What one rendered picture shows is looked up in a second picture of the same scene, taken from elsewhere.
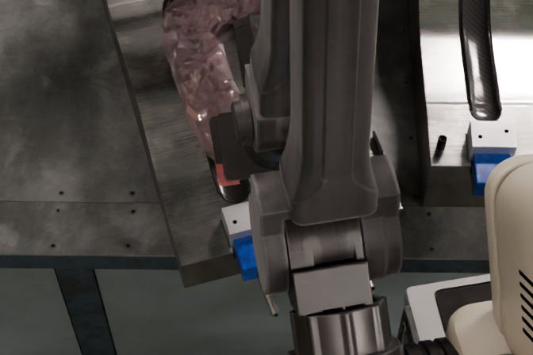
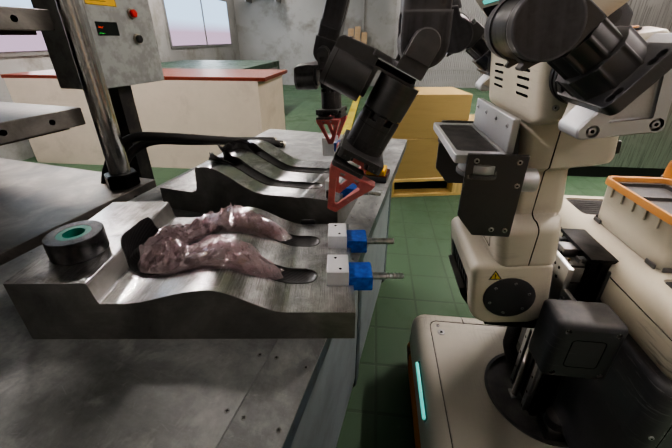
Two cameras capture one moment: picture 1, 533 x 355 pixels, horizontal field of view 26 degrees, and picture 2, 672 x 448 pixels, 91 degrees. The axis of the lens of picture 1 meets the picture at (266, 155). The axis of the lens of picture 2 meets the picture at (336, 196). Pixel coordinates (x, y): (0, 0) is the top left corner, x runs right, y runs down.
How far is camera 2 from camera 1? 103 cm
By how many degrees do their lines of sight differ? 60
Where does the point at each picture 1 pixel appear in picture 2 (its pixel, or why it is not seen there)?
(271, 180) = not seen: outside the picture
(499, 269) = not seen: outside the picture
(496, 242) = not seen: outside the picture
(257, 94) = not seen: outside the picture
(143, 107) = (221, 289)
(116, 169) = (230, 361)
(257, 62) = not seen: outside the picture
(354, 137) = not seen: outside the picture
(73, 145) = (184, 390)
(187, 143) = (261, 283)
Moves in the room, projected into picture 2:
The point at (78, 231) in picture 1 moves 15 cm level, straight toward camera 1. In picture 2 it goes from (274, 404) to (391, 400)
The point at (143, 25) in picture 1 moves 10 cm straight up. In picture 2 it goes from (141, 286) to (124, 231)
